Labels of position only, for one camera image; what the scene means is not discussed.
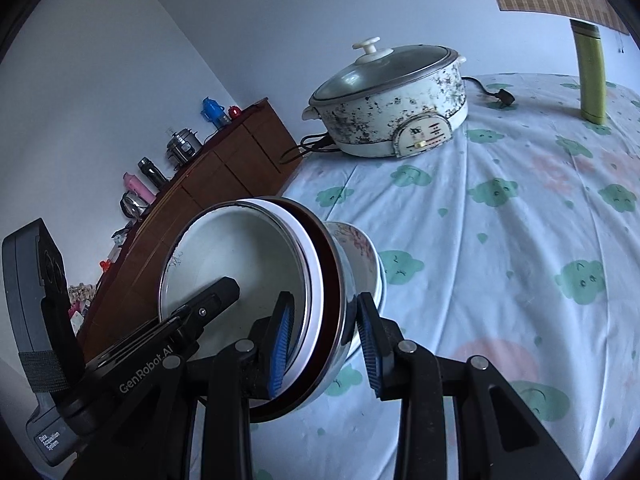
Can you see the glass pot lid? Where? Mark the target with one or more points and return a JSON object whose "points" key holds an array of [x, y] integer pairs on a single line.
{"points": [[390, 67]]}

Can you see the small steel cooker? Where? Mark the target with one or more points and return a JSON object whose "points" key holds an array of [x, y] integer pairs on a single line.
{"points": [[184, 147]]}

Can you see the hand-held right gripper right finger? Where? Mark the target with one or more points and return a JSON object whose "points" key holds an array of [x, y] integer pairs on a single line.
{"points": [[367, 350]]}

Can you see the black bottle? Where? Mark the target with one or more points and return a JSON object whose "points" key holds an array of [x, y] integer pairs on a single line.
{"points": [[152, 174]]}

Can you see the brown wooden sideboard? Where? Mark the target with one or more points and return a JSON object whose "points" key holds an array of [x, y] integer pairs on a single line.
{"points": [[225, 170]]}

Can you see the blue bottle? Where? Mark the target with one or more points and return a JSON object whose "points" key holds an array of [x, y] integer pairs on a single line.
{"points": [[215, 112]]}

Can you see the small red ornament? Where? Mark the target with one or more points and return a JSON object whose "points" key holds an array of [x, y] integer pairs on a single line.
{"points": [[234, 111]]}

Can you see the white enamel bowl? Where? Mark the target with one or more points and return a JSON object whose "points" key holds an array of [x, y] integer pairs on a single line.
{"points": [[240, 250]]}

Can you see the pink bottle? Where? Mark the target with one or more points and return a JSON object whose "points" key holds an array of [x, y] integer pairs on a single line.
{"points": [[139, 188]]}

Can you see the small red toy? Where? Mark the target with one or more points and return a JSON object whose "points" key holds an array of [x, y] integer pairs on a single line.
{"points": [[105, 264]]}

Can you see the dark kettle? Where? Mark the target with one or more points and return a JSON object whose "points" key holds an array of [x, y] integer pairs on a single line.
{"points": [[132, 206]]}

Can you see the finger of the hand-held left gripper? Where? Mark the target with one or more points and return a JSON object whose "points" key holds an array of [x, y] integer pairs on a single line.
{"points": [[215, 300]]}

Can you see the white floral ceramic bowl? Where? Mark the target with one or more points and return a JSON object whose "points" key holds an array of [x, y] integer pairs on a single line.
{"points": [[360, 247]]}

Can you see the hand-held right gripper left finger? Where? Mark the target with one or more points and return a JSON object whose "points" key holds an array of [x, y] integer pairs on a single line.
{"points": [[282, 350]]}

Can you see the red plastic bowl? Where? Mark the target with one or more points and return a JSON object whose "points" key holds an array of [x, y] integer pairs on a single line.
{"points": [[334, 290]]}

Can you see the pale clutter pile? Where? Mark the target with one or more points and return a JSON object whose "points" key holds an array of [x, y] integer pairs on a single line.
{"points": [[81, 300]]}

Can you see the green thermos flask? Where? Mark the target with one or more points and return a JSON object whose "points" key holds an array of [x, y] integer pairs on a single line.
{"points": [[592, 75]]}

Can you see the white speckled electric pot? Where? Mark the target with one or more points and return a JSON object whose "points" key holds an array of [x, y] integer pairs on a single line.
{"points": [[390, 110]]}

